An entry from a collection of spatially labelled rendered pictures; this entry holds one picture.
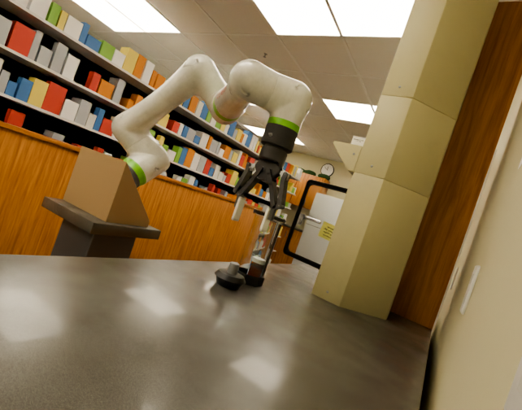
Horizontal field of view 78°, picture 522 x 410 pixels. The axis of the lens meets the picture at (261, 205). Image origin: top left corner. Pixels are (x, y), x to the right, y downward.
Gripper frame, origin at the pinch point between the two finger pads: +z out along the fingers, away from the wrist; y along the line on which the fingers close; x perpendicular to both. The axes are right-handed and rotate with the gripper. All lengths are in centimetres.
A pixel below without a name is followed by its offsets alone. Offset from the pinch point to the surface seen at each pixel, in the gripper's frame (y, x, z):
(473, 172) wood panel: -46, -76, -46
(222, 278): -0.6, 4.4, 17.6
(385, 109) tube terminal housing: -14, -39, -52
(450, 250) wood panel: -48, -76, -12
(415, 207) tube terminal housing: -33, -50, -22
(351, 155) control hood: -8, -39, -33
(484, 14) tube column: -33, -51, -96
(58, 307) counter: -3, 48, 20
